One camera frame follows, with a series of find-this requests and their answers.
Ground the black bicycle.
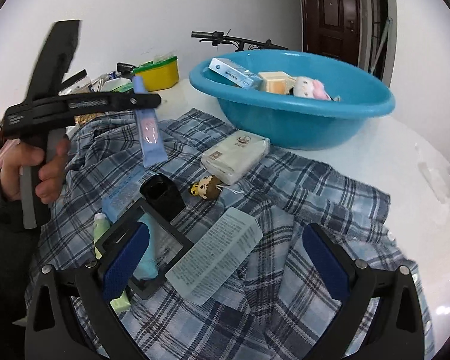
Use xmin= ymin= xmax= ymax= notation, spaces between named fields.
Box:
xmin=191 ymin=30 xmax=289 ymax=53

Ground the green tissue packet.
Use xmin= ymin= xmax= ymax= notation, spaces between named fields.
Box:
xmin=110 ymin=81 xmax=136 ymax=94

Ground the dark brown door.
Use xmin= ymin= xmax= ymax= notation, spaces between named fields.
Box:
xmin=298 ymin=0 xmax=361 ymax=69

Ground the blue and white box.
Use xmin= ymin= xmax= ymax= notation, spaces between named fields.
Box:
xmin=208 ymin=58 xmax=264 ymax=91

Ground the white pink plush toy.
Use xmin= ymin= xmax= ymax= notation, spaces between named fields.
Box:
xmin=289 ymin=76 xmax=340 ymax=102

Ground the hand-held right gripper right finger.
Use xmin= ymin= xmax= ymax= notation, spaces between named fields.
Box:
xmin=302 ymin=222 xmax=428 ymax=360

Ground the small brown doll keychain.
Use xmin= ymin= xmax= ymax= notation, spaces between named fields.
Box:
xmin=188 ymin=175 xmax=224 ymax=200

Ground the white tissue pack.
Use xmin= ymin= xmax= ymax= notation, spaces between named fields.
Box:
xmin=200 ymin=129 xmax=271 ymax=185

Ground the black framed box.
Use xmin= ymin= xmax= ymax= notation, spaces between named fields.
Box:
xmin=97 ymin=197 xmax=194 ymax=301

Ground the person's left hand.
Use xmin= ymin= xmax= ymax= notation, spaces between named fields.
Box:
xmin=0 ymin=135 xmax=71 ymax=205

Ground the clear plastic container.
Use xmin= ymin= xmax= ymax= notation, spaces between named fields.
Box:
xmin=416 ymin=146 xmax=450 ymax=205

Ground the person's left forearm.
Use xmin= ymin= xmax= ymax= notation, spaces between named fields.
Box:
xmin=0 ymin=174 xmax=51 ymax=331

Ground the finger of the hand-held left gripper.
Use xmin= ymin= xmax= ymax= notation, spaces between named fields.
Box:
xmin=65 ymin=93 xmax=162 ymax=121

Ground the dark framed sliding door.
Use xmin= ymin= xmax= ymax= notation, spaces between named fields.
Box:
xmin=367 ymin=0 xmax=390 ymax=77

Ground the translucent white box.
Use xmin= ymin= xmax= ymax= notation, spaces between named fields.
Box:
xmin=165 ymin=207 xmax=264 ymax=306

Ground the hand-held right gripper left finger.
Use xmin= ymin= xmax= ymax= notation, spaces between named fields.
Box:
xmin=24 ymin=220 xmax=151 ymax=360

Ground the blue plaid shirt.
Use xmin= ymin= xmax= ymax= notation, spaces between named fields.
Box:
xmin=24 ymin=108 xmax=434 ymax=360

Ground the blue plastic basin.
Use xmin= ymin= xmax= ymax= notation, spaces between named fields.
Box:
xmin=189 ymin=49 xmax=395 ymax=151

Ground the granola snack bag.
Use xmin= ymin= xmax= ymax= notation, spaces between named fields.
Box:
xmin=73 ymin=112 xmax=109 ymax=126

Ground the blue tissue packet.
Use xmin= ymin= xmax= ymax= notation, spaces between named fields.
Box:
xmin=101 ymin=172 xmax=151 ymax=223

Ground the green tube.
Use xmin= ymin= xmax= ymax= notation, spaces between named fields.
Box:
xmin=93 ymin=212 xmax=132 ymax=314

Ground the beige box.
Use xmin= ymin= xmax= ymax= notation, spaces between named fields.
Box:
xmin=257 ymin=70 xmax=297 ymax=95

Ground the blue pink toothbrush package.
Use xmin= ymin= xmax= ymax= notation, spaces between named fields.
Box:
xmin=132 ymin=75 xmax=169 ymax=169

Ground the yellow container green lid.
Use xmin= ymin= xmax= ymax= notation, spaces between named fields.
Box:
xmin=132 ymin=55 xmax=179 ymax=92

